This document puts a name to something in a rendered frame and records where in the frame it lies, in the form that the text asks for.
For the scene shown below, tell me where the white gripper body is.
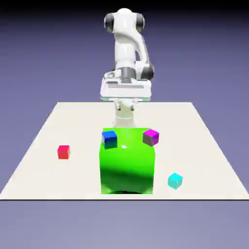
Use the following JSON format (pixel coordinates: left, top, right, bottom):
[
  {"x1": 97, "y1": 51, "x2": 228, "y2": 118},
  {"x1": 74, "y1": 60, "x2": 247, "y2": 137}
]
[{"x1": 100, "y1": 77, "x2": 153, "y2": 103}]

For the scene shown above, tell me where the small blue cube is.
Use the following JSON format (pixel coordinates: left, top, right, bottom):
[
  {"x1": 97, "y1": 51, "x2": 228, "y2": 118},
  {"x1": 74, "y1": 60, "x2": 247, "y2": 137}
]
[{"x1": 101, "y1": 130, "x2": 118, "y2": 150}]

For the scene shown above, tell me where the small magenta cube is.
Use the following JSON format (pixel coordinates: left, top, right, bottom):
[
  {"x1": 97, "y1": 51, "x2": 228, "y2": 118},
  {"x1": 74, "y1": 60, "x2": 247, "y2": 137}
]
[{"x1": 142, "y1": 128, "x2": 160, "y2": 147}]

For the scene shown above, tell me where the small red cube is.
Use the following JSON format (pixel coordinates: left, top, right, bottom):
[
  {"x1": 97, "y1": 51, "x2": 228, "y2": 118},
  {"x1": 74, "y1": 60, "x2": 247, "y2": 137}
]
[{"x1": 57, "y1": 144, "x2": 71, "y2": 160}]

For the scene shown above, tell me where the small cyan cube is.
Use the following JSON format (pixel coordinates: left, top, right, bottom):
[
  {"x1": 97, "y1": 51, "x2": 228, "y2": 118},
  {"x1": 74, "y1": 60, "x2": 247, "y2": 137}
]
[{"x1": 167, "y1": 172, "x2": 184, "y2": 190}]

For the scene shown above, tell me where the large green box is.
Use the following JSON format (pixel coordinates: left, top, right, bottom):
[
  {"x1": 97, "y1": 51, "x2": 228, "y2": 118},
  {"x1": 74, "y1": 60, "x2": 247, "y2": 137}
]
[{"x1": 99, "y1": 127, "x2": 156, "y2": 195}]

